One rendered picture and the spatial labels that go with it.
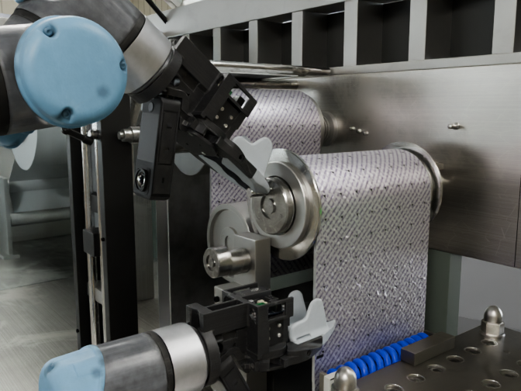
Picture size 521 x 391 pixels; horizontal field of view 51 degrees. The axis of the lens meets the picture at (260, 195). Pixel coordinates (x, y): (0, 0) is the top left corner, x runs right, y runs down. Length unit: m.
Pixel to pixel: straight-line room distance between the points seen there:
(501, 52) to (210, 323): 0.58
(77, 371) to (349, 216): 0.38
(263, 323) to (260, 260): 0.14
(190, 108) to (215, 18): 0.84
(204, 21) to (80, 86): 1.12
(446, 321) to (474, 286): 2.24
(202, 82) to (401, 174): 0.33
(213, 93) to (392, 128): 0.46
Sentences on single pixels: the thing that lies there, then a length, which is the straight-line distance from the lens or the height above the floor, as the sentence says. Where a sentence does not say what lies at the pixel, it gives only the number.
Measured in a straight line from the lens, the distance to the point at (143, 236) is 1.39.
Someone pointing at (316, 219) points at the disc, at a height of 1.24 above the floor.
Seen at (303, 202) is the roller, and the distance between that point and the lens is 0.68.
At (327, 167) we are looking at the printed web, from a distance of 0.72.
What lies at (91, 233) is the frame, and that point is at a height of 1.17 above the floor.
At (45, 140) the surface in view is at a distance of 1.59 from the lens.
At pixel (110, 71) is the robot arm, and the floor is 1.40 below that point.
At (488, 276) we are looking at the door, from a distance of 3.20.
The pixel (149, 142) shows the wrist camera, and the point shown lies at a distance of 0.62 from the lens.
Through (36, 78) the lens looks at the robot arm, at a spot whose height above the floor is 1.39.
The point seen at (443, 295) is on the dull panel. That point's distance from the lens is 0.99.
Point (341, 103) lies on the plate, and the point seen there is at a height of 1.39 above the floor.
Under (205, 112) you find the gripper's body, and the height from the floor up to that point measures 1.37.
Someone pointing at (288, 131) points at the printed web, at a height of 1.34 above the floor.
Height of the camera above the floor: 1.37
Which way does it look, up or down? 9 degrees down
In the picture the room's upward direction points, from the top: straight up
